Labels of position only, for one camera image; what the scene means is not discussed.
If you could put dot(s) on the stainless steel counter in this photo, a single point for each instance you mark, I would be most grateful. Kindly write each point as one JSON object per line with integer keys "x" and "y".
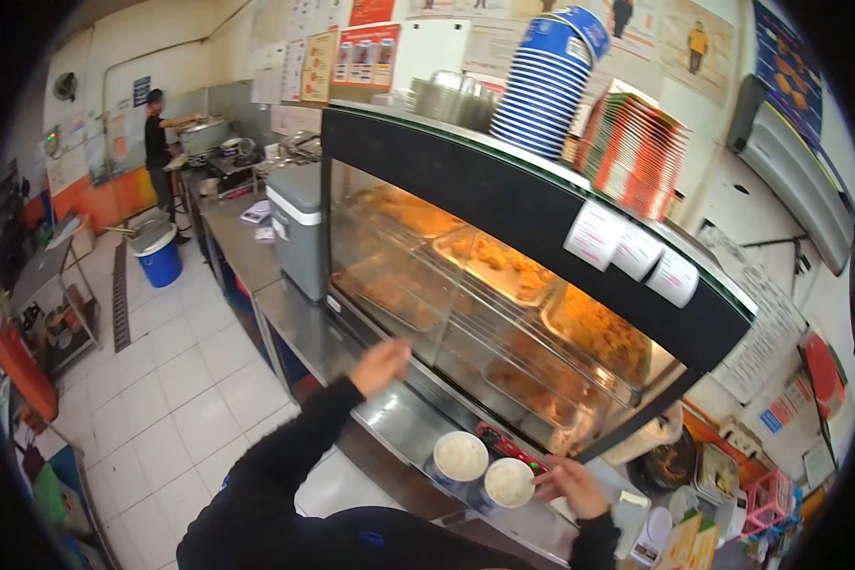
{"x": 306, "y": 320}

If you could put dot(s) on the stack of clear plastic lids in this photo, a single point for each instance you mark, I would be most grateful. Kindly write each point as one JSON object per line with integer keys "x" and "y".
{"x": 452, "y": 100}

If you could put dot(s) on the black round pot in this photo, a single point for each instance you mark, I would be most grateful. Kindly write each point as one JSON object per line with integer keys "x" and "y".
{"x": 664, "y": 463}

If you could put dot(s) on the grey wall air conditioner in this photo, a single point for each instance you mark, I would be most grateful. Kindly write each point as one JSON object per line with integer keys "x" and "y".
{"x": 791, "y": 174}

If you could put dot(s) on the small white scale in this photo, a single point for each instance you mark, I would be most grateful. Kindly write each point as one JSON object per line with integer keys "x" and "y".
{"x": 256, "y": 211}

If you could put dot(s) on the white digital kitchen scale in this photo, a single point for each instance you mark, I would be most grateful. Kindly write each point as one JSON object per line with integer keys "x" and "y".
{"x": 652, "y": 536}

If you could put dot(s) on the glass food warmer display cabinet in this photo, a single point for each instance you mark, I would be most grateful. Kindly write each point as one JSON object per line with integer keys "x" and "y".
{"x": 513, "y": 206}

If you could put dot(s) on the white paper label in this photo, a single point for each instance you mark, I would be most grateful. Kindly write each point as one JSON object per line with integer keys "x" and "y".
{"x": 672, "y": 278}
{"x": 594, "y": 235}
{"x": 637, "y": 251}

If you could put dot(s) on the large steel cooking pot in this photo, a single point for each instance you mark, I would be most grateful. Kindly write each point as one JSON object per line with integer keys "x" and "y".
{"x": 203, "y": 134}

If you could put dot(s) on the red control panel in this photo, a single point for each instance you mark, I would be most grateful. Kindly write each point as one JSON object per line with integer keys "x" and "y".
{"x": 504, "y": 447}

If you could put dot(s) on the metal shelf table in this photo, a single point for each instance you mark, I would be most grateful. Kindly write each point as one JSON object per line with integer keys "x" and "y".
{"x": 46, "y": 299}

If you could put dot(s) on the person's left hand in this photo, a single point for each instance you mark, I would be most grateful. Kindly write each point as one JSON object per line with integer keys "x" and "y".
{"x": 379, "y": 367}

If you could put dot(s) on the grey cooler box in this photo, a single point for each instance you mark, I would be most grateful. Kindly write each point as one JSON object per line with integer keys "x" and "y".
{"x": 296, "y": 231}

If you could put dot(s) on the red poster with cups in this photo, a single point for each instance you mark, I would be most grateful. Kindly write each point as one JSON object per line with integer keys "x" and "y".
{"x": 365, "y": 58}

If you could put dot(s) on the yellow framed poster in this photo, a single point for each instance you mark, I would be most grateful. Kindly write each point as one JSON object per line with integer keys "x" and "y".
{"x": 318, "y": 65}

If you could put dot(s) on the stack of red white cartons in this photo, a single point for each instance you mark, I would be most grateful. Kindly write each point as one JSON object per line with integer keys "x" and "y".
{"x": 634, "y": 153}

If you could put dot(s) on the steel tray of fried chicken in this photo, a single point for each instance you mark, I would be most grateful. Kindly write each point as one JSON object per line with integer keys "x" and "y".
{"x": 392, "y": 288}
{"x": 407, "y": 210}
{"x": 502, "y": 263}
{"x": 598, "y": 329}
{"x": 541, "y": 388}

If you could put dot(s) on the person's body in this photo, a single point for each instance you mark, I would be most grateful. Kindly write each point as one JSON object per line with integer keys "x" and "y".
{"x": 292, "y": 534}

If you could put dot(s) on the paper bowl of white rice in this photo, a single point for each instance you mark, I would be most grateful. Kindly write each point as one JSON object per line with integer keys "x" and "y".
{"x": 460, "y": 457}
{"x": 507, "y": 483}

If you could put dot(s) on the person's left fingers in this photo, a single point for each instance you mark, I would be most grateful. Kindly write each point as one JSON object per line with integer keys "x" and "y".
{"x": 400, "y": 351}

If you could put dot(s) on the blue bucket with grey lid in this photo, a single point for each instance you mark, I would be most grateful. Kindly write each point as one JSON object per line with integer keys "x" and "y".
{"x": 158, "y": 258}

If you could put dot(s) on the pink plastic basket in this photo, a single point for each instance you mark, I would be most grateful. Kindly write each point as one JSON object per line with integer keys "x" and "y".
{"x": 768, "y": 500}

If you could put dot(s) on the person's right fingers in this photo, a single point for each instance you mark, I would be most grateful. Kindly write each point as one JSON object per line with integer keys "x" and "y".
{"x": 550, "y": 479}

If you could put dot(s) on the stack of blue paper bowls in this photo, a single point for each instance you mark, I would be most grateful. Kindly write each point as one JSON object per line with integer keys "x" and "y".
{"x": 552, "y": 78}

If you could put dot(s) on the person's right hand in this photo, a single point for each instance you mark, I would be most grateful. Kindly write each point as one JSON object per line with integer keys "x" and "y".
{"x": 577, "y": 488}

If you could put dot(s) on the wall fan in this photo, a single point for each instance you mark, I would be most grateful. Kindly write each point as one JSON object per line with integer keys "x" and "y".
{"x": 65, "y": 86}

